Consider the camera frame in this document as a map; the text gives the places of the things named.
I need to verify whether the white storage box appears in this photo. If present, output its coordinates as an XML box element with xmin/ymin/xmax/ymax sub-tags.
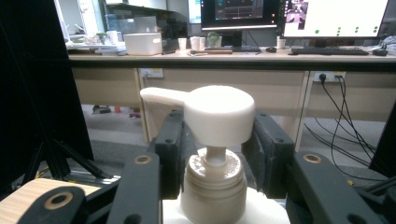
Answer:
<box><xmin>123</xmin><ymin>32</ymin><xmax>163</xmax><ymax>56</ymax></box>

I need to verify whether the black metal stand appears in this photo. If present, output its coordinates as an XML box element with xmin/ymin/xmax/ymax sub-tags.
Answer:
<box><xmin>359</xmin><ymin>175</ymin><xmax>396</xmax><ymax>197</ymax></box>
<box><xmin>21</xmin><ymin>138</ymin><xmax>120</xmax><ymax>188</ymax></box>

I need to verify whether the black cable bundle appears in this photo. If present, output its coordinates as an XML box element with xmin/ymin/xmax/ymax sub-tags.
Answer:
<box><xmin>303</xmin><ymin>74</ymin><xmax>379</xmax><ymax>183</ymax></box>

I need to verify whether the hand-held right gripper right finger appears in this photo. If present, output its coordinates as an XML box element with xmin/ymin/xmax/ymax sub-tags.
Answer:
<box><xmin>242</xmin><ymin>111</ymin><xmax>295</xmax><ymax>200</ymax></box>

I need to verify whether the computer monitor with white screen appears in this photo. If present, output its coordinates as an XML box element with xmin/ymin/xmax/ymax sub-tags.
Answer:
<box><xmin>281</xmin><ymin>0</ymin><xmax>390</xmax><ymax>40</ymax></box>

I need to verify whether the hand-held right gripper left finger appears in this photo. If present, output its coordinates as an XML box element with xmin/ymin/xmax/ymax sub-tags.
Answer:
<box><xmin>154</xmin><ymin>109</ymin><xmax>197</xmax><ymax>200</ymax></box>

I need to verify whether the beige office desk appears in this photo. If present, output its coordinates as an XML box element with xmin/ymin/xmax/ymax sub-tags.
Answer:
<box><xmin>68</xmin><ymin>48</ymin><xmax>396</xmax><ymax>150</ymax></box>

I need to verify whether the black frame bar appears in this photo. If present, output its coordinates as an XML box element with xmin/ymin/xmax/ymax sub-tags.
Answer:
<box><xmin>68</xmin><ymin>58</ymin><xmax>396</xmax><ymax>73</ymax></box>

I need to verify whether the black computer monitor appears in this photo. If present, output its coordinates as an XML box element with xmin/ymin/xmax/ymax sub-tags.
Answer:
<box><xmin>200</xmin><ymin>0</ymin><xmax>280</xmax><ymax>32</ymax></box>

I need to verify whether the black keyboard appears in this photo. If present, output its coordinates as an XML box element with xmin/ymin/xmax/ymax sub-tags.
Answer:
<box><xmin>205</xmin><ymin>46</ymin><xmax>262</xmax><ymax>53</ymax></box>
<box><xmin>290</xmin><ymin>47</ymin><xmax>371</xmax><ymax>57</ymax></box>

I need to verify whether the small green plant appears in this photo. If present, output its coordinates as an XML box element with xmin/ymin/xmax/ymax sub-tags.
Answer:
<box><xmin>206</xmin><ymin>31</ymin><xmax>223</xmax><ymax>49</ymax></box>

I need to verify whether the white power socket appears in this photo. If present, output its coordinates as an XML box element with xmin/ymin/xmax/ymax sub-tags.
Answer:
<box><xmin>313</xmin><ymin>71</ymin><xmax>347</xmax><ymax>84</ymax></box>
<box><xmin>140</xmin><ymin>68</ymin><xmax>164</xmax><ymax>79</ymax></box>

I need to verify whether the white pump bottle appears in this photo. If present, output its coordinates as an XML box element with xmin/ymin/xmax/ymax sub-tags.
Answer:
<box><xmin>139</xmin><ymin>85</ymin><xmax>292</xmax><ymax>224</ymax></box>

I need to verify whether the small dark object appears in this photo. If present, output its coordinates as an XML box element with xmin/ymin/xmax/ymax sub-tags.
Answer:
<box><xmin>92</xmin><ymin>105</ymin><xmax>112</xmax><ymax>115</ymax></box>

